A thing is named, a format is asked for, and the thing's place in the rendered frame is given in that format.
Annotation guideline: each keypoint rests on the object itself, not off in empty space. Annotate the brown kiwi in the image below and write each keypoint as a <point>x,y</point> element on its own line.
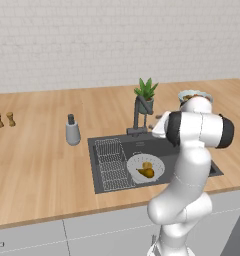
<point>146,165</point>

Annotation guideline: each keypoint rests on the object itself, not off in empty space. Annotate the grey soap dispenser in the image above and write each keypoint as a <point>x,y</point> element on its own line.
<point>73,133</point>

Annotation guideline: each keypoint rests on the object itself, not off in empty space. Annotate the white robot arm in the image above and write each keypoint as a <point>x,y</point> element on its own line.
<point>192,153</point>

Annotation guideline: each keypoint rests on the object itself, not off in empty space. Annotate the dark grey sink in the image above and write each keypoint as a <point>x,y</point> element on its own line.
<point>158,146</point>

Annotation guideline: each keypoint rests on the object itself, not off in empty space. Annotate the white bowl with food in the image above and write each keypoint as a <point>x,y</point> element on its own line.
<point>192,95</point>

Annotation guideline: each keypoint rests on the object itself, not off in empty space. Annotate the white colander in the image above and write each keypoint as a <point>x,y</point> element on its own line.
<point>156,165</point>

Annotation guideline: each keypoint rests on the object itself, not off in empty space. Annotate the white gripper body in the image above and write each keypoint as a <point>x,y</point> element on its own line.
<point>161,127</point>

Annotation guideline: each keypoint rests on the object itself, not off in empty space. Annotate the yellow brown pear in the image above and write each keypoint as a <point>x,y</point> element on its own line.
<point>147,173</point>

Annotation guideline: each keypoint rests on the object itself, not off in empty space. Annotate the green plant in grey pot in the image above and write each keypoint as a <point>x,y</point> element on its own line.
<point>146,91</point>

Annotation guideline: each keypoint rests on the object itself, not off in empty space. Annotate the wide grey cupboard front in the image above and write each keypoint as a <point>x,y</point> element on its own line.
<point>108,230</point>

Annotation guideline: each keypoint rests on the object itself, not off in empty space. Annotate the dark grey sink faucet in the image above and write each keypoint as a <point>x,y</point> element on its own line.
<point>137,116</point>

